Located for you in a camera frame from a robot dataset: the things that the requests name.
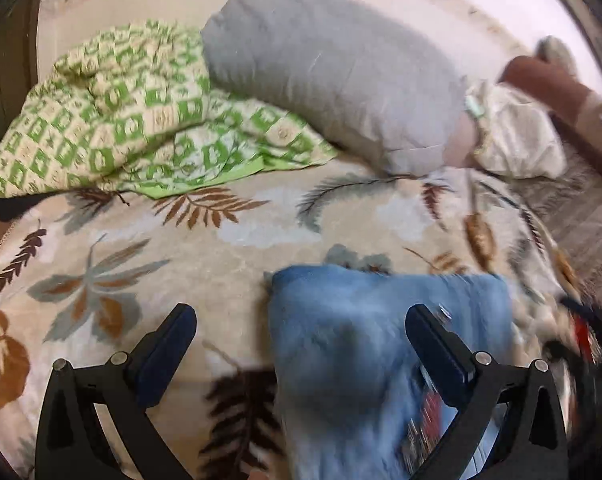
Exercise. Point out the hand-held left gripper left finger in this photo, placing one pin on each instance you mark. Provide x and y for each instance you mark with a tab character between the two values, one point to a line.
165	355

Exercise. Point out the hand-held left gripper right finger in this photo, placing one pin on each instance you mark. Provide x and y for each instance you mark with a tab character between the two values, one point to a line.
433	355

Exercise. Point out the blue denim pants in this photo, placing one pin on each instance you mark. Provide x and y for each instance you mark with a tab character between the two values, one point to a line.
351	340

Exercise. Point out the leaf print blanket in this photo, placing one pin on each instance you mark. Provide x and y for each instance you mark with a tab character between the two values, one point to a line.
181	270

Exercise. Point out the red patterned object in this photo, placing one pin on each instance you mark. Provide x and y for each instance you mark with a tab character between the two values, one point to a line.
583	335

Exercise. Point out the grey patterned rug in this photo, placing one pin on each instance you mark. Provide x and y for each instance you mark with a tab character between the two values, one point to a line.
576	210

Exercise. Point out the cream crumpled cloth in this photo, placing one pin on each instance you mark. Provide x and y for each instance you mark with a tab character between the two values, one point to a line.
516	145

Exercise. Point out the green checked quilt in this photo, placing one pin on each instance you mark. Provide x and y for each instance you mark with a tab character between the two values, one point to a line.
121	120

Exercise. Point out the brown bolster cushion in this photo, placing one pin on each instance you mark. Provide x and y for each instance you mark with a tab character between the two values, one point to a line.
556	85

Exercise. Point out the grey quilted pillow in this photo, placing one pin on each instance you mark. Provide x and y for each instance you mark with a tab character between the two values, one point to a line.
331	65

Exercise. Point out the patterned woven cushion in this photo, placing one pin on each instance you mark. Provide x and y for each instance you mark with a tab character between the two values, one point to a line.
556	52

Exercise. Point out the dark picture frame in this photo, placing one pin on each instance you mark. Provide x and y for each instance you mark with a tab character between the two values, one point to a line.
588	25

